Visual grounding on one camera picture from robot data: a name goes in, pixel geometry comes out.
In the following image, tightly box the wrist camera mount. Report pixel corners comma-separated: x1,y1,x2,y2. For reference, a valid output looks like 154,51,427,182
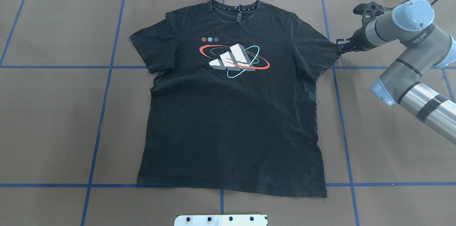
352,2,394,28

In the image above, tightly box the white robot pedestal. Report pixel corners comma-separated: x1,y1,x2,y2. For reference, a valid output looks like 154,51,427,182
174,214,269,226

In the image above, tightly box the black printed t-shirt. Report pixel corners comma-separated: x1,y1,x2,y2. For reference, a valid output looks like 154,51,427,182
130,0,340,198

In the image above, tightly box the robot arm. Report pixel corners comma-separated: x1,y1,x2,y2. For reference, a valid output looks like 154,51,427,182
336,0,456,144

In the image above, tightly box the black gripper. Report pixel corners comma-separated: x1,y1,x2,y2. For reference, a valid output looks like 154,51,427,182
336,28,367,55

